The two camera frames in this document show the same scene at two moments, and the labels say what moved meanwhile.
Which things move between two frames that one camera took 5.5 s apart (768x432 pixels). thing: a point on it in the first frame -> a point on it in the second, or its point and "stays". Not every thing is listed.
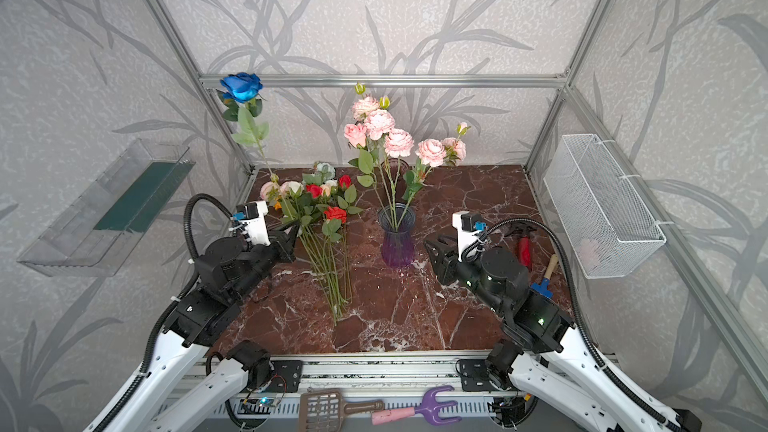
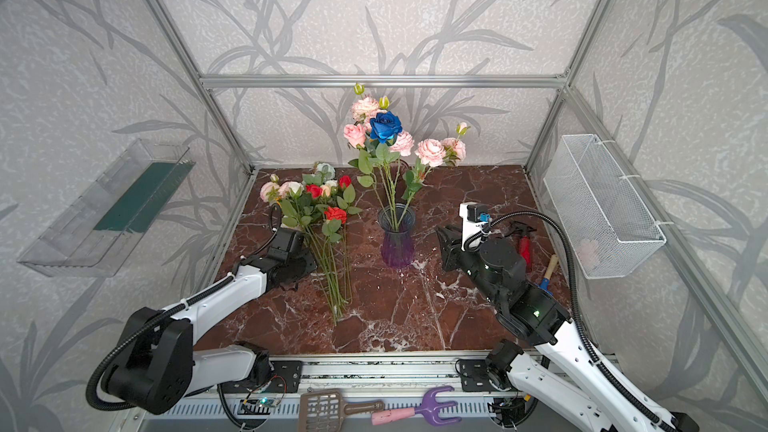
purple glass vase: x=397 y=246 stays
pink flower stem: x=432 y=153 stays
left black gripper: x=282 y=245 -> x=298 y=253
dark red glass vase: x=393 y=180 stays
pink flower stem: x=356 y=135 stays
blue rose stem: x=242 y=89 -> x=385 y=126
